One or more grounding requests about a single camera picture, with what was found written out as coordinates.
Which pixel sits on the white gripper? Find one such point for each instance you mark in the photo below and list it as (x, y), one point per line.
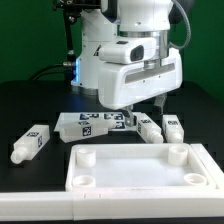
(122, 85)

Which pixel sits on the white desk top tray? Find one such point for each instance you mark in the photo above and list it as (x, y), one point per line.
(137, 166)

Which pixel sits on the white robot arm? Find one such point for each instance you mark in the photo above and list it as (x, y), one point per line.
(125, 18)

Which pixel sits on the white marker sheet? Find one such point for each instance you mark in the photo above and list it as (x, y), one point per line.
(73, 117)

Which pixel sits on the white L-shaped fence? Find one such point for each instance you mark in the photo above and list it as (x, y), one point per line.
(89, 203)

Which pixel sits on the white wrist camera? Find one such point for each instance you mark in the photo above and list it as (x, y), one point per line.
(124, 50)

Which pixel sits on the black camera stand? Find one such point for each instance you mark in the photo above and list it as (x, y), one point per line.
(71, 13)

